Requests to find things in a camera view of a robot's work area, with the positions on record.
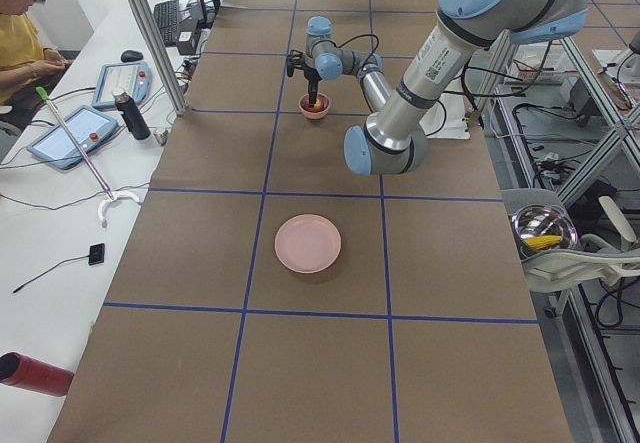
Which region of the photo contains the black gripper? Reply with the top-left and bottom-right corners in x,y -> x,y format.
303,66 -> 320,106

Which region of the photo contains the small black square device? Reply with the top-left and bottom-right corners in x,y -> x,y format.
88,243 -> 106,266

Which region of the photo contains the black water bottle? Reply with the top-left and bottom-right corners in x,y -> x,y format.
112,88 -> 150,140

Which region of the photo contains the red cylinder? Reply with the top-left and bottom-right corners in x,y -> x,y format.
1,352 -> 74,397

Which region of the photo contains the brown paper table mat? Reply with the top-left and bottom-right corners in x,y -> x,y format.
50,0 -> 571,442

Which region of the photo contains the near teach pendant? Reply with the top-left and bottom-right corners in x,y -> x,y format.
25,105 -> 119,172

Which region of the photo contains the steel pot with corn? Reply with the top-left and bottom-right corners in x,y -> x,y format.
510,204 -> 579,260

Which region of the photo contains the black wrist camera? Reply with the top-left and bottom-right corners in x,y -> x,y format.
286,50 -> 306,78

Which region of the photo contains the pink plate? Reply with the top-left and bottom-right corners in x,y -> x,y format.
274,214 -> 342,274

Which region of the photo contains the black keyboard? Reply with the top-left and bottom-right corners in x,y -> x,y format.
153,0 -> 180,46

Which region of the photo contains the aluminium frame post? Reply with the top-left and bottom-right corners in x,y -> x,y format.
128,0 -> 187,116

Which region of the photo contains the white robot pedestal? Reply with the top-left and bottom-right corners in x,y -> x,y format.
420,93 -> 470,140

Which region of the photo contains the metal clamp bracket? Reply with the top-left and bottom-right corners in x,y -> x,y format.
153,128 -> 169,147

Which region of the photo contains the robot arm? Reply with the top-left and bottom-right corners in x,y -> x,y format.
302,0 -> 588,175

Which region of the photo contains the person in yellow shirt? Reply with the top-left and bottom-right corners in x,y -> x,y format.
1,0 -> 71,105

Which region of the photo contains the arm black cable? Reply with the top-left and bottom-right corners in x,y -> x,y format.
331,33 -> 384,64

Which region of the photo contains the teach pendant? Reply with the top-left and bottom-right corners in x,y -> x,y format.
25,105 -> 119,172
91,60 -> 152,111

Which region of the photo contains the black computer mouse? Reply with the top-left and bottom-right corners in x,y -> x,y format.
120,50 -> 144,63

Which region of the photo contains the far teach pendant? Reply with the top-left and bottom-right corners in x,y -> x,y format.
91,60 -> 152,111

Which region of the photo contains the reacher stick with white claw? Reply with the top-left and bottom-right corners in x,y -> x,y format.
36,86 -> 142,229

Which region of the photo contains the pink bowl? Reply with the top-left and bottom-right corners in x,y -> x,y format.
298,93 -> 331,120

